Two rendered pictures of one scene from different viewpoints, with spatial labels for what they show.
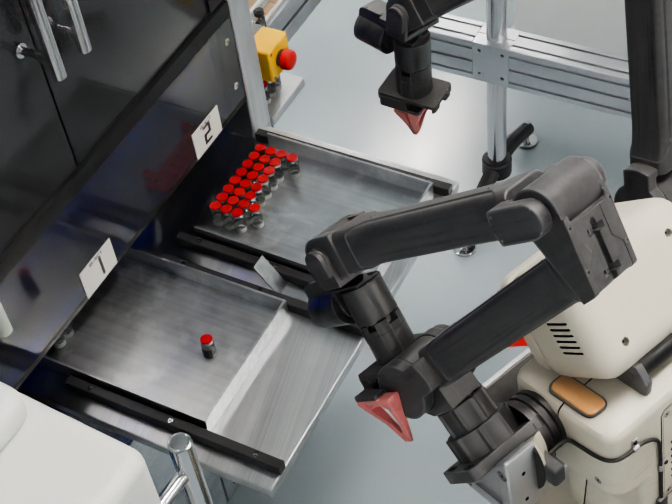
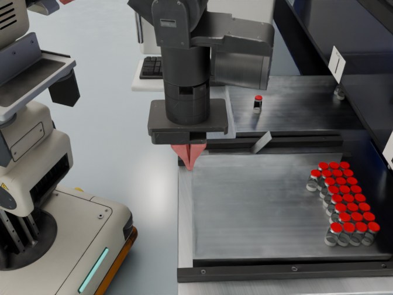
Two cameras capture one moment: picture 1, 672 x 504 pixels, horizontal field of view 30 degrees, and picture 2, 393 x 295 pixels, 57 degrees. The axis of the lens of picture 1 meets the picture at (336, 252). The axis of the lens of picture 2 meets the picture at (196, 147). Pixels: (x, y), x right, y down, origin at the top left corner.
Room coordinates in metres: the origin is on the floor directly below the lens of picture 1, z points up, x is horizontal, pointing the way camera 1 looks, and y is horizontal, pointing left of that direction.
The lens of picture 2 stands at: (1.82, -0.38, 1.46)
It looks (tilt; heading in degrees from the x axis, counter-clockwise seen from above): 41 degrees down; 144
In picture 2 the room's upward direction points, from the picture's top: straight up
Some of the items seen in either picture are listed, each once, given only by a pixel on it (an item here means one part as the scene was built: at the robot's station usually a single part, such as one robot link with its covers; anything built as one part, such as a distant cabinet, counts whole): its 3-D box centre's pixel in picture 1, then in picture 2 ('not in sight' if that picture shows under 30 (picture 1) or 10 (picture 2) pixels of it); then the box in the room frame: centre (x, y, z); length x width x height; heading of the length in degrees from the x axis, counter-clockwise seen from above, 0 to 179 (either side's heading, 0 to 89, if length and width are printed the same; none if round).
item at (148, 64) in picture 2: not in sight; (196, 67); (0.87, 0.31, 0.82); 0.40 x 0.14 x 0.02; 53
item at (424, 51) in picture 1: (409, 46); (190, 57); (1.51, -0.16, 1.26); 0.07 x 0.06 x 0.07; 40
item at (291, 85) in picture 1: (258, 92); not in sight; (1.91, 0.10, 0.87); 0.14 x 0.13 x 0.02; 56
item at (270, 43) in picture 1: (264, 53); not in sight; (1.87, 0.08, 1.00); 0.08 x 0.07 x 0.07; 56
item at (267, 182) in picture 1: (261, 191); (332, 201); (1.60, 0.12, 0.90); 0.18 x 0.02 x 0.05; 146
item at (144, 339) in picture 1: (160, 332); (292, 105); (1.32, 0.31, 0.90); 0.34 x 0.26 x 0.04; 56
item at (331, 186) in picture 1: (315, 211); (276, 204); (1.54, 0.03, 0.90); 0.34 x 0.26 x 0.04; 56
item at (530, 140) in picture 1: (496, 175); not in sight; (2.36, -0.46, 0.07); 0.50 x 0.08 x 0.14; 146
